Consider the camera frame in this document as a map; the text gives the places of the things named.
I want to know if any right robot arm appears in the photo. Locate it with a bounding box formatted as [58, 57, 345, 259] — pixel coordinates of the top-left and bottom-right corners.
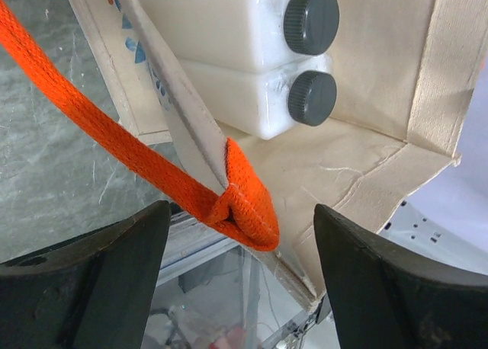
[380, 201, 487, 275]

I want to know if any beige canvas tote bag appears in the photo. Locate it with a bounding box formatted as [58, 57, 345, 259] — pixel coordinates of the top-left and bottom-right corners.
[0, 0, 488, 314]

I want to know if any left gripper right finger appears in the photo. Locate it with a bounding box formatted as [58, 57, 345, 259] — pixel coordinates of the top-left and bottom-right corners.
[313, 204, 487, 348]

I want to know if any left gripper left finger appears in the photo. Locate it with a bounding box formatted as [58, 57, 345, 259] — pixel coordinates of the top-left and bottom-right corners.
[1, 201, 171, 348]

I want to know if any white bottle grey cap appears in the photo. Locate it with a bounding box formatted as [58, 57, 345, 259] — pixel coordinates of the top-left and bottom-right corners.
[181, 54, 337, 140]
[141, 0, 340, 73]

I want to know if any aluminium mounting rail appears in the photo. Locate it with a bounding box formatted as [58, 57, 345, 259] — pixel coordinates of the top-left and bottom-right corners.
[156, 213, 239, 286]

